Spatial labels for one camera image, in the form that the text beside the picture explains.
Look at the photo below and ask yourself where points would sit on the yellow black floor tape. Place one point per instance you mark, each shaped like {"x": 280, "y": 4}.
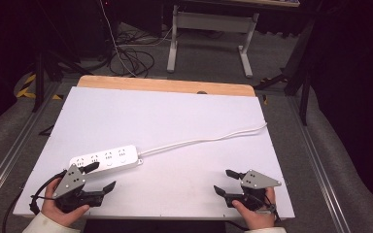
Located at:
{"x": 29, "y": 80}

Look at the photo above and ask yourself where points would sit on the person's right hand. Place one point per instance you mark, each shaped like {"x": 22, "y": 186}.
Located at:
{"x": 255, "y": 218}

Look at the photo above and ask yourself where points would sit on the white power strip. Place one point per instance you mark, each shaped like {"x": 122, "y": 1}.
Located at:
{"x": 116, "y": 157}

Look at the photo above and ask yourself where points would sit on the person's left hand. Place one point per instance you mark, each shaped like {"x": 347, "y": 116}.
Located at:
{"x": 63, "y": 214}

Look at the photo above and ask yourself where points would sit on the black metal stand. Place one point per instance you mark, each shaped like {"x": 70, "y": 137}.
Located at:
{"x": 39, "y": 81}
{"x": 304, "y": 97}

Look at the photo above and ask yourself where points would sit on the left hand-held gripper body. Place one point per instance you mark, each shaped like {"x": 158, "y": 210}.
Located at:
{"x": 68, "y": 182}

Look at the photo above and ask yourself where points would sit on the metal floor rail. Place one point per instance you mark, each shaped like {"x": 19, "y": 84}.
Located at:
{"x": 320, "y": 168}
{"x": 13, "y": 152}

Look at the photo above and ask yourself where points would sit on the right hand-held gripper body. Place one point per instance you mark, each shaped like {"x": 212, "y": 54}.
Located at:
{"x": 255, "y": 181}

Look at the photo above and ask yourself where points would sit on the white metal desk frame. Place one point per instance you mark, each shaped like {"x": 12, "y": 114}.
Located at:
{"x": 213, "y": 21}

